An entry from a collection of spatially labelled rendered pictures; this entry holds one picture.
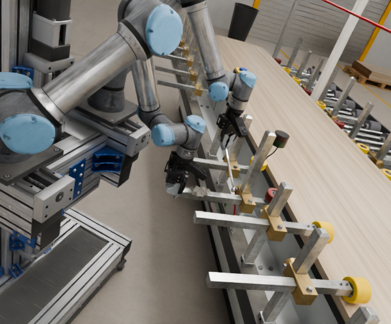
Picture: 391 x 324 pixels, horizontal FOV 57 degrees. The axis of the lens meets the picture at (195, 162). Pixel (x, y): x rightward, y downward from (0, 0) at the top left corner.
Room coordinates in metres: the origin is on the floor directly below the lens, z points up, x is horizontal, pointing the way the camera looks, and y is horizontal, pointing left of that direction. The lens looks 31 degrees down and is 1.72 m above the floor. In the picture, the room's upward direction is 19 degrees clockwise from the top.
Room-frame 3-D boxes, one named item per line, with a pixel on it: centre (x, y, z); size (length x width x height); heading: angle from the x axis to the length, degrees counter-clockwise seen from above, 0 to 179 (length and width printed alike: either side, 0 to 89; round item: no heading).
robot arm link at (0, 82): (0.85, 0.53, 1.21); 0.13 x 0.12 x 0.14; 46
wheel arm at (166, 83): (2.43, 0.22, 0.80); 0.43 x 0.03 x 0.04; 109
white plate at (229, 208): (1.33, -0.21, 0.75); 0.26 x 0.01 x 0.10; 19
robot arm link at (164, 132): (1.11, 0.13, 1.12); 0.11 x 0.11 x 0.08; 46
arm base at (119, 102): (1.33, 0.42, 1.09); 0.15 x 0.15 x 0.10
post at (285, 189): (1.07, -0.32, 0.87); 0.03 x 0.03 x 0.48; 19
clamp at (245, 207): (1.29, -0.25, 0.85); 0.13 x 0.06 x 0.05; 19
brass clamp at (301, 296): (0.82, -0.41, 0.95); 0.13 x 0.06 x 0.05; 19
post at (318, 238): (0.84, -0.40, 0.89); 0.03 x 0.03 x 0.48; 19
